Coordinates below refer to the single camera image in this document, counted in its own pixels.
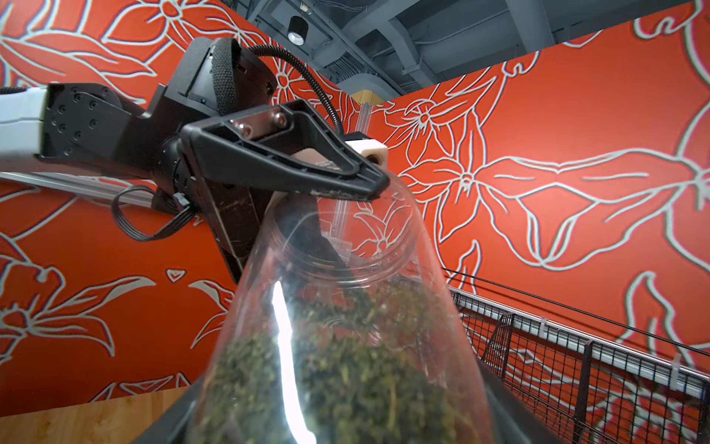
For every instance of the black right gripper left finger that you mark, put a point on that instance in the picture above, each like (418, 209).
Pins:
(172, 426)

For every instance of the jar with foil seal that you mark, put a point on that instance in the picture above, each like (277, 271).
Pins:
(381, 357)

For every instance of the black wire wall basket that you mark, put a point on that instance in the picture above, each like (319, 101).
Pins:
(641, 385)

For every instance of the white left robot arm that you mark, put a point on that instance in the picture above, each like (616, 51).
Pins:
(89, 129)

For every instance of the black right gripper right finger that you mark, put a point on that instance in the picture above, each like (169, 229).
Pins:
(512, 421)

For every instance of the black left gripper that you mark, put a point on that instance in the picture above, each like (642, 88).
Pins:
(228, 167)

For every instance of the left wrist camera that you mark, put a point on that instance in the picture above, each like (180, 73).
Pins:
(371, 149)

